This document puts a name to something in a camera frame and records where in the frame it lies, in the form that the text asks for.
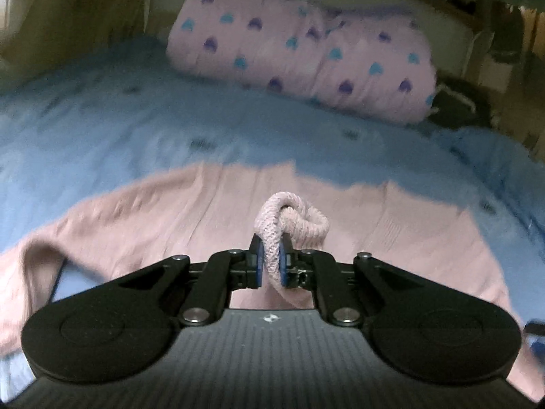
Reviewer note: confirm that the pink knit sweater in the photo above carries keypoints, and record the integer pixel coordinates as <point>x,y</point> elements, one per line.
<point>170,221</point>

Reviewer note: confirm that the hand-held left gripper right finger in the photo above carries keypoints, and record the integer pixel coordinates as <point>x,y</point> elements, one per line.
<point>282,265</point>

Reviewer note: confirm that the pink heart-print quilt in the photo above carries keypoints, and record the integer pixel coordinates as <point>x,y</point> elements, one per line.
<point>298,64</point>

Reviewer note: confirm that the blue dandelion-print bed sheet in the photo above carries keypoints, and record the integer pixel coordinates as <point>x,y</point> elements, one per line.
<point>127,136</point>

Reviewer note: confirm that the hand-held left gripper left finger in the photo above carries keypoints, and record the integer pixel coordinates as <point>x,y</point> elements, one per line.
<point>256,262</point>

